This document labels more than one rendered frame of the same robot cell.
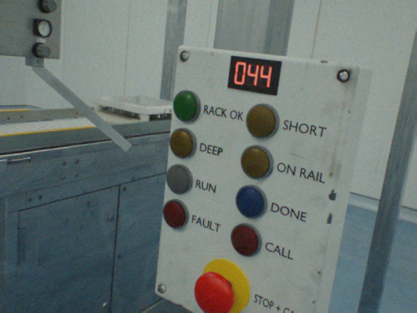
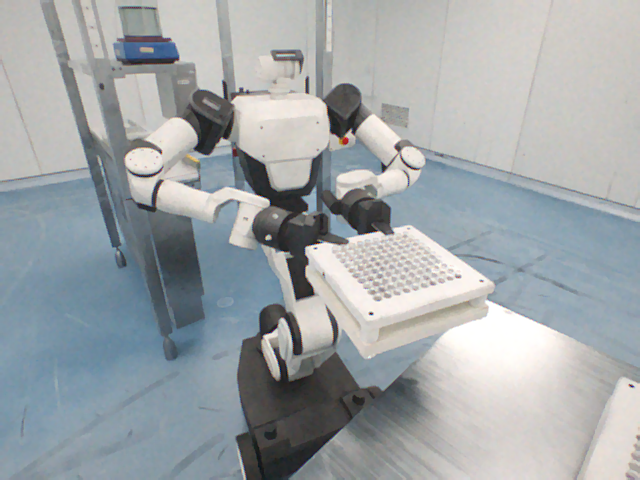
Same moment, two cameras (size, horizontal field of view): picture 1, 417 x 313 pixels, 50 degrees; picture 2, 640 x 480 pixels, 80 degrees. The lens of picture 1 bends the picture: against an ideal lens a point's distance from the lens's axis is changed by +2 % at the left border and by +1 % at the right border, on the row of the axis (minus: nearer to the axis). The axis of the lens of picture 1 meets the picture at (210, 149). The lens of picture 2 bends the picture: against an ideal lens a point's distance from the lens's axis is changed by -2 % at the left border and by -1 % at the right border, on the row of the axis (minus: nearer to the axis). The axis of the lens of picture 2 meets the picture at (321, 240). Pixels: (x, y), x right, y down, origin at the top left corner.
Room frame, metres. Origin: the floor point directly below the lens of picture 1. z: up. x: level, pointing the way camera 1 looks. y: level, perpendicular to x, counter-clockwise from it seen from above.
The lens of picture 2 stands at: (-0.23, 1.85, 1.44)
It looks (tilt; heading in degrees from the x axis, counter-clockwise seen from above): 28 degrees down; 291
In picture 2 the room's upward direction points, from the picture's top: straight up
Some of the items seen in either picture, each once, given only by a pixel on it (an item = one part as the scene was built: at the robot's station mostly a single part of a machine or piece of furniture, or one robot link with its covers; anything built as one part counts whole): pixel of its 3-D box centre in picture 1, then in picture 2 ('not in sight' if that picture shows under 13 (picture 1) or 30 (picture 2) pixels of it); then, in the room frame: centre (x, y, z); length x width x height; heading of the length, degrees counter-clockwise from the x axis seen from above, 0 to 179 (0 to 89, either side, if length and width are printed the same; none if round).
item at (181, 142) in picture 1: (181, 143); not in sight; (0.41, 0.03, 1.09); 0.03 x 0.01 x 0.03; 58
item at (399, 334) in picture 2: not in sight; (390, 290); (-0.14, 1.26, 1.02); 0.24 x 0.24 x 0.02; 44
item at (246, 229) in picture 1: (244, 240); not in sight; (0.37, -0.04, 1.02); 0.03 x 0.01 x 0.03; 58
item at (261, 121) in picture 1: (261, 121); not in sight; (0.37, -0.04, 1.12); 0.03 x 0.01 x 0.03; 58
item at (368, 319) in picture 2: not in sight; (392, 268); (-0.14, 1.26, 1.06); 0.25 x 0.24 x 0.02; 44
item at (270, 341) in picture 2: not in sight; (291, 352); (0.31, 0.80, 0.28); 0.21 x 0.20 x 0.13; 135
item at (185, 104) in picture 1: (185, 106); not in sight; (0.41, 0.03, 1.12); 0.03 x 0.01 x 0.03; 58
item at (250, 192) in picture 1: (249, 202); not in sight; (0.37, -0.04, 1.05); 0.03 x 0.01 x 0.03; 58
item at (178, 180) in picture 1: (178, 179); not in sight; (0.41, 0.03, 1.05); 0.03 x 0.01 x 0.03; 58
